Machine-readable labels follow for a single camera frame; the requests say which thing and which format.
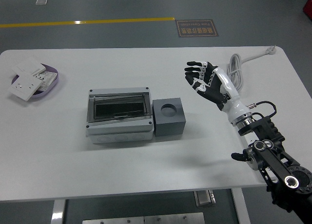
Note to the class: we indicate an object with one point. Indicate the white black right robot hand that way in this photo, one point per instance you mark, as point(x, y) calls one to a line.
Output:
point(229, 87)

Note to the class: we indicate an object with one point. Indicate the grey box with clear lid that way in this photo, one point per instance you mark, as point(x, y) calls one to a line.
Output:
point(117, 129)

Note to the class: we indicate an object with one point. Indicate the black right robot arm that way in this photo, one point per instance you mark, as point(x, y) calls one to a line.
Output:
point(273, 160)

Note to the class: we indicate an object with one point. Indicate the grey cube with round hole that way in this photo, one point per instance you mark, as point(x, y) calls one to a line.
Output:
point(170, 126)

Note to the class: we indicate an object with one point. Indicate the grey box under table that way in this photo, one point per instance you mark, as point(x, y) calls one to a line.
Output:
point(204, 198)

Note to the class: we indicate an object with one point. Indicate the brown floor sign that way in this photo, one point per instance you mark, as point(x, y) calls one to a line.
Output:
point(197, 28)

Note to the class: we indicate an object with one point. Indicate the red object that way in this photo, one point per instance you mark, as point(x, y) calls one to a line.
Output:
point(308, 5)

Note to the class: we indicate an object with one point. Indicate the white table leg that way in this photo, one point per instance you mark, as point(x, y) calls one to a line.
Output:
point(58, 211)
point(240, 204)

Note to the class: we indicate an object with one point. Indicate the yellow floor tape line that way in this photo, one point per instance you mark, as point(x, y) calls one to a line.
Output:
point(97, 21)

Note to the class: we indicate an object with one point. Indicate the purple tray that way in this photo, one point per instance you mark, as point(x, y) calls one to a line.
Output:
point(50, 89)

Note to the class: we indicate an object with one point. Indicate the white printed socket panel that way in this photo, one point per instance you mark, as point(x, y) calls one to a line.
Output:
point(47, 78)

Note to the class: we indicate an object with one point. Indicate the small silver floor plate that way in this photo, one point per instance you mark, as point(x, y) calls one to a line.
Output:
point(41, 2)

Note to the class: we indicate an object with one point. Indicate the metal table base plate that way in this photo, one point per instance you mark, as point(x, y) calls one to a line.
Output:
point(143, 219)

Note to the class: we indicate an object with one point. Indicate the white plain switch panel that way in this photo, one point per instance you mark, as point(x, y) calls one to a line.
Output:
point(28, 65)

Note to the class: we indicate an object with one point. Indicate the white wall socket panel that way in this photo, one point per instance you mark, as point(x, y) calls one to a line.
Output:
point(24, 86)

